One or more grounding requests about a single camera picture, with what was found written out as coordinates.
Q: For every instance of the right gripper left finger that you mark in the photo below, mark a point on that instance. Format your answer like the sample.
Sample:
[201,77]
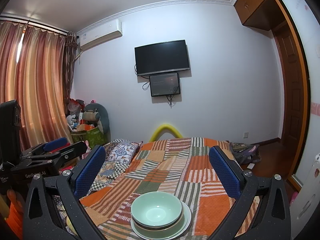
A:
[41,218]

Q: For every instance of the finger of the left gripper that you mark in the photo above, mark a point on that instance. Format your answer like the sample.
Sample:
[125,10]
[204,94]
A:
[47,147]
[64,155]

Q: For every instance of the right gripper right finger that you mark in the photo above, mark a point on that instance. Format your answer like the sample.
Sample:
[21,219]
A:
[272,217]

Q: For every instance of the mint green plate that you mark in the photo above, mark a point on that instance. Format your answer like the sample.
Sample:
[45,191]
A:
[176,231]

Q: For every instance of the mint green bowl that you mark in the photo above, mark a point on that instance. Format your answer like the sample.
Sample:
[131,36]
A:
[156,209]

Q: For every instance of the purple ceramic plate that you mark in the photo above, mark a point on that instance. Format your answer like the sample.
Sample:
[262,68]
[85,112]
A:
[180,223]

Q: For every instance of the orange sleeve left forearm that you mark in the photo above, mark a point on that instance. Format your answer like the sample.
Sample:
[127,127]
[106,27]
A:
[15,222]

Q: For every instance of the person's left hand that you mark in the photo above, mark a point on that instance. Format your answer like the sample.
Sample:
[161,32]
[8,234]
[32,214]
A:
[16,200]

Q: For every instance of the green storage box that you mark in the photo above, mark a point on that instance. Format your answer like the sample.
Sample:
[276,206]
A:
[93,136]

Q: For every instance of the grey plush toy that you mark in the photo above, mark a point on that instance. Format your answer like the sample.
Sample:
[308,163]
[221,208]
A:
[97,114]

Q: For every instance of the dark backpack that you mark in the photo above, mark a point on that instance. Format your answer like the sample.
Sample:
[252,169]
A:
[245,153]

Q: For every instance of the striped orange curtain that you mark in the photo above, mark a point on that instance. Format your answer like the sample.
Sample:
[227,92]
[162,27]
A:
[37,71]

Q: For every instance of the white plate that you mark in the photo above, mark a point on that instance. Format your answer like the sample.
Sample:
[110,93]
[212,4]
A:
[172,232]

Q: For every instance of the yellow fuzzy hoop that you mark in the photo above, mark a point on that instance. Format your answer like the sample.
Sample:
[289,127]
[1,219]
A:
[165,128]

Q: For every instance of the orange striped patchwork bedspread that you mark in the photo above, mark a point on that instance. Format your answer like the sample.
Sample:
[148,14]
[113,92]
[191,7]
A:
[177,166]

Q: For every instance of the small black monitor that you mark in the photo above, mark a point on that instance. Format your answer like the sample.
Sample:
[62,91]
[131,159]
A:
[164,84]

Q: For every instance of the white air conditioner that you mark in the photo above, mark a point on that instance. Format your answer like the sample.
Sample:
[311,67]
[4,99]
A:
[99,33]

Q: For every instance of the wooden door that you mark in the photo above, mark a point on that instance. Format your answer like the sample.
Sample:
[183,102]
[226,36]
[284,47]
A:
[296,87]

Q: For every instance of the wooden overhead cabinet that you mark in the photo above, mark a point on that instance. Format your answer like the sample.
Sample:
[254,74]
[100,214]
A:
[260,14]

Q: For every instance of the black wall television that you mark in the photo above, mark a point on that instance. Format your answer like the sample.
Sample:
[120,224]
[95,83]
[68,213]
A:
[161,57]

